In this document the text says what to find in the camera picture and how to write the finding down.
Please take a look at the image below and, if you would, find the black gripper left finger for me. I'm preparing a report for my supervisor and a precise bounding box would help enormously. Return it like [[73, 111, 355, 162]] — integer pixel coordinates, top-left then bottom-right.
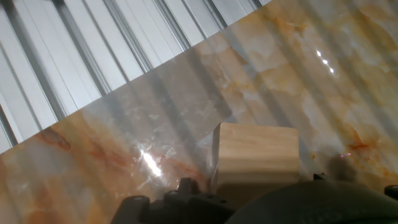
[[110, 177, 236, 224]]

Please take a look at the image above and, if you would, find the plain wooden cube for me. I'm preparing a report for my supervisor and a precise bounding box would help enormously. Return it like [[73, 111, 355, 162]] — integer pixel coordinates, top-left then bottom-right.
[[210, 122, 301, 202]]

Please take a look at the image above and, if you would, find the orange grey marble mat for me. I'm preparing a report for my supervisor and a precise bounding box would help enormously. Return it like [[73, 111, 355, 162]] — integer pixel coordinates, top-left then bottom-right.
[[0, 0, 398, 224]]

